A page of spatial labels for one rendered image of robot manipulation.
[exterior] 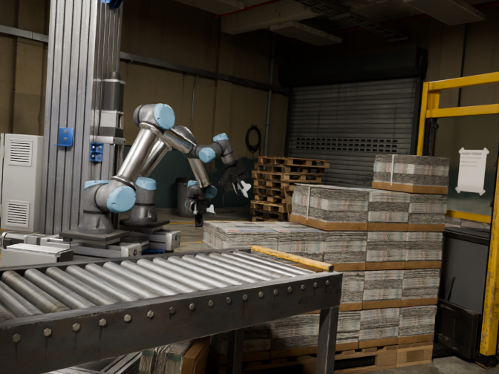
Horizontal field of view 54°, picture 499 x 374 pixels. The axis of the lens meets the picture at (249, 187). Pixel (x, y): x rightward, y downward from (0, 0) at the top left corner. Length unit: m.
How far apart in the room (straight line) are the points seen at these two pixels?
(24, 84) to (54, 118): 6.22
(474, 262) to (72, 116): 2.69
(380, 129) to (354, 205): 7.55
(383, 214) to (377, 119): 7.53
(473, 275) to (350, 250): 1.11
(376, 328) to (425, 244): 0.60
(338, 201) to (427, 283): 0.85
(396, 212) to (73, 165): 1.80
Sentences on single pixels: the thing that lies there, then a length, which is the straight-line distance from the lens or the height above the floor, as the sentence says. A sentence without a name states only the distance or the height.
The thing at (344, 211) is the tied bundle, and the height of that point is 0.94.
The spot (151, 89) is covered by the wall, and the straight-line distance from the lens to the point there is 9.85.
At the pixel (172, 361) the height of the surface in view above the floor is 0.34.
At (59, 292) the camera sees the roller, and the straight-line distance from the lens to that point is 1.46.
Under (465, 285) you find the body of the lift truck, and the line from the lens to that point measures 3.76.
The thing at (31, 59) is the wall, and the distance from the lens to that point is 8.87.
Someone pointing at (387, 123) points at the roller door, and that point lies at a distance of 10.28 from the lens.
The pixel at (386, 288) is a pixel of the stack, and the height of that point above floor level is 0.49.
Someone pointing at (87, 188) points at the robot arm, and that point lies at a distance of 2.27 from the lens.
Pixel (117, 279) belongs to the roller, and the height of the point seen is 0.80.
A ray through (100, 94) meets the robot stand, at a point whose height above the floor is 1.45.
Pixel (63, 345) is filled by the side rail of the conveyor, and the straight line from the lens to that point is 1.25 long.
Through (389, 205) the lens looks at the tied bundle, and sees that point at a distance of 3.01.
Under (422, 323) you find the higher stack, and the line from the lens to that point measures 3.35.
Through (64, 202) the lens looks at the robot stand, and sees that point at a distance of 2.55.
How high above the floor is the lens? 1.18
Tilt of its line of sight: 3 degrees down
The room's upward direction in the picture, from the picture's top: 4 degrees clockwise
